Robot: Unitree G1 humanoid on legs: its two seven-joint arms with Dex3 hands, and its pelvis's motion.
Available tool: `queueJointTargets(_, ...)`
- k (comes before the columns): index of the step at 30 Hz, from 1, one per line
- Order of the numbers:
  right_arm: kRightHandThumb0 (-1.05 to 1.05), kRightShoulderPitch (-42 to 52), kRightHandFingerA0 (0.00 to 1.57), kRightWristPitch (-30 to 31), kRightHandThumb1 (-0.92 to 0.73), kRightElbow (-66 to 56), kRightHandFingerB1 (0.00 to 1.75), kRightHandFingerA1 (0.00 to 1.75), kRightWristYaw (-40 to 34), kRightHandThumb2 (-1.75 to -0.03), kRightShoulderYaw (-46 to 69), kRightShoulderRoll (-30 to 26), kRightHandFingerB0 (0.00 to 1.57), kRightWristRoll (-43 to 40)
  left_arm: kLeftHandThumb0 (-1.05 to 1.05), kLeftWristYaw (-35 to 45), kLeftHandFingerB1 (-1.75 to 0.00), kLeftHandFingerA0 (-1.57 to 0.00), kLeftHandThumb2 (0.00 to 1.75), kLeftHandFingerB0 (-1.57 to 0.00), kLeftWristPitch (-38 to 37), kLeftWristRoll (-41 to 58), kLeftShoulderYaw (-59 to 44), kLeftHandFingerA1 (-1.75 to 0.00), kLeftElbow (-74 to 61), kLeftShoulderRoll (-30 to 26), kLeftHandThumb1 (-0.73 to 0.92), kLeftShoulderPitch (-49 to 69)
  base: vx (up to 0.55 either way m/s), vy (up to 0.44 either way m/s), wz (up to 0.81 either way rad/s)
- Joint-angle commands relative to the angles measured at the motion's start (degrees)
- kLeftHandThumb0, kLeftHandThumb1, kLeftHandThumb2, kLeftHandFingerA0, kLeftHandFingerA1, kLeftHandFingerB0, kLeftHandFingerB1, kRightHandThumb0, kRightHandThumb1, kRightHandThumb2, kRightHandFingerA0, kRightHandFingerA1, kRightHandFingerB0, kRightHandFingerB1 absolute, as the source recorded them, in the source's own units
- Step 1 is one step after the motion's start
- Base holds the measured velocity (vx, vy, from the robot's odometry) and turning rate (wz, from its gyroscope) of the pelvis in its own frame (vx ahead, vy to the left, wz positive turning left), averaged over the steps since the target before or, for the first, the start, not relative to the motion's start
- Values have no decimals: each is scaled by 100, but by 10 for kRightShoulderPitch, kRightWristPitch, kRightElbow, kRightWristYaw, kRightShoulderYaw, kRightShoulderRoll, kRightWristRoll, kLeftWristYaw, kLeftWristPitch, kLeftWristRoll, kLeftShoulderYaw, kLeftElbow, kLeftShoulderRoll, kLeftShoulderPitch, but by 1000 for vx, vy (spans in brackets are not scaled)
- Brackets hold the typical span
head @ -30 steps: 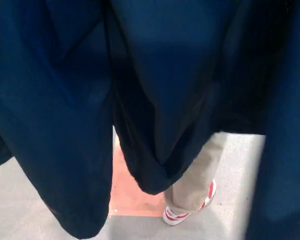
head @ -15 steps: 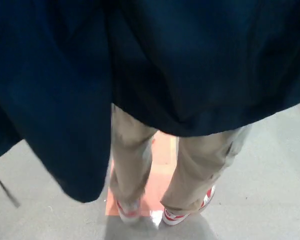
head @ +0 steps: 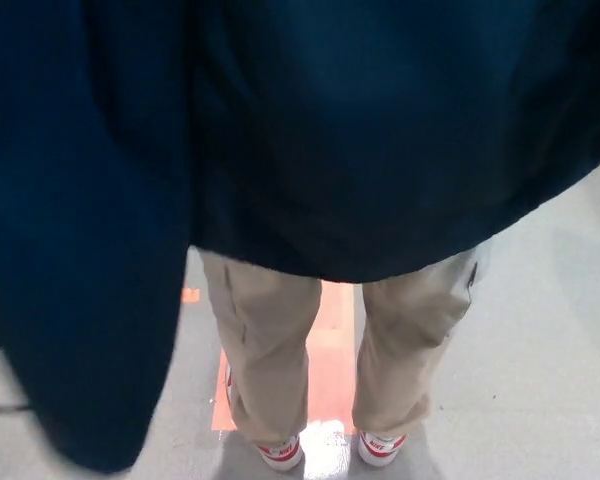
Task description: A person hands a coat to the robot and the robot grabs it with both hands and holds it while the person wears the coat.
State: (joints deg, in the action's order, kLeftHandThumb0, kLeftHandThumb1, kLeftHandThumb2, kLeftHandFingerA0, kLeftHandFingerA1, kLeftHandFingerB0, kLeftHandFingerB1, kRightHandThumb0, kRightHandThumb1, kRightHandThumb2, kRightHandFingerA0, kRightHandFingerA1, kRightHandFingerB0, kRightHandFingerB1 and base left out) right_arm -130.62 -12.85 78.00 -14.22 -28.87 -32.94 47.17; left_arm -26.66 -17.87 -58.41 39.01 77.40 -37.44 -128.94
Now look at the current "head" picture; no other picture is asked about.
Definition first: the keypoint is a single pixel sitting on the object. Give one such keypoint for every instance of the navy blue coat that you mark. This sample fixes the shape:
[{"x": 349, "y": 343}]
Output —
[{"x": 290, "y": 135}]

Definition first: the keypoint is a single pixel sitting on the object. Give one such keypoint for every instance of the khaki trousers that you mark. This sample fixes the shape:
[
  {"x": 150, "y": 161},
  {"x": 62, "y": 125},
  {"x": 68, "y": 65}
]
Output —
[{"x": 270, "y": 340}]

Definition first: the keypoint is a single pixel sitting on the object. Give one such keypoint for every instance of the crumpled orange paper scrap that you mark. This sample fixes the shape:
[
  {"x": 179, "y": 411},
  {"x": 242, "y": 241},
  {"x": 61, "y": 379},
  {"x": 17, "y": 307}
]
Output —
[{"x": 191, "y": 295}]

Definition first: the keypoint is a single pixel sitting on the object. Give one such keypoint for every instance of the orange floor marker sheet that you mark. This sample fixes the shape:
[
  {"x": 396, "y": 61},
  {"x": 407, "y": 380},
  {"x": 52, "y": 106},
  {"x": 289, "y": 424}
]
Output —
[{"x": 335, "y": 370}]

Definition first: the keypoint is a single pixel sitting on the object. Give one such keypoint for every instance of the red white left sneaker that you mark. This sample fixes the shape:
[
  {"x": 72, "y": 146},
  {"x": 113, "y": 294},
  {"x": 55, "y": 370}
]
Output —
[{"x": 280, "y": 452}]

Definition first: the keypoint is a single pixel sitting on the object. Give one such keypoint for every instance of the red white sneaker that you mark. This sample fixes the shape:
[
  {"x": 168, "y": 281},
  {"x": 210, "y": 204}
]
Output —
[
  {"x": 380, "y": 445},
  {"x": 280, "y": 452}
]

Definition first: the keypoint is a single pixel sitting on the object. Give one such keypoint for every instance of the red white right sneaker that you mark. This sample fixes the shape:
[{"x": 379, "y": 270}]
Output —
[{"x": 380, "y": 445}]

